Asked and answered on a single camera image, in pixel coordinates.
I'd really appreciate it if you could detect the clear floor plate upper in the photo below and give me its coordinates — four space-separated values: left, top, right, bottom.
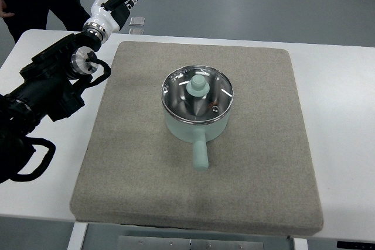
129 16 145 26

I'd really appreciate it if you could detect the glass lid green knob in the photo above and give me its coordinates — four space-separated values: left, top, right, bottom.
161 65 234 125

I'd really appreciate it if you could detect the clear floor plate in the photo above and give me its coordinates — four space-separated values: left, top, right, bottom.
129 28 144 35
129 16 145 26

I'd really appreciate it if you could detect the clear floor plate lower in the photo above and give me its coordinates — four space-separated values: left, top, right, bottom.
129 28 144 35

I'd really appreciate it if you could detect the mint green saucepan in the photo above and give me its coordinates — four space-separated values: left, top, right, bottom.
161 65 234 172

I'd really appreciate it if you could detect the grey metal plate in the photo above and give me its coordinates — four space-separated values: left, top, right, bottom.
117 236 264 250

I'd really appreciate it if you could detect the black label plate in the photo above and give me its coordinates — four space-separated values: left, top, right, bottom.
336 241 375 250

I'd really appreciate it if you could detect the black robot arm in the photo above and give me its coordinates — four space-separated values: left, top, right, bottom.
1 28 111 182

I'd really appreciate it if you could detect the beige fabric mat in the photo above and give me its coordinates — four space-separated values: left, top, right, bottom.
70 42 323 236

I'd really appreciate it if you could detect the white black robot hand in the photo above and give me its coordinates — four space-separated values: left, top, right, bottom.
83 0 139 40

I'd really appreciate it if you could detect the person in dark clothes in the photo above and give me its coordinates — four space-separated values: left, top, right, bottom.
1 0 90 42

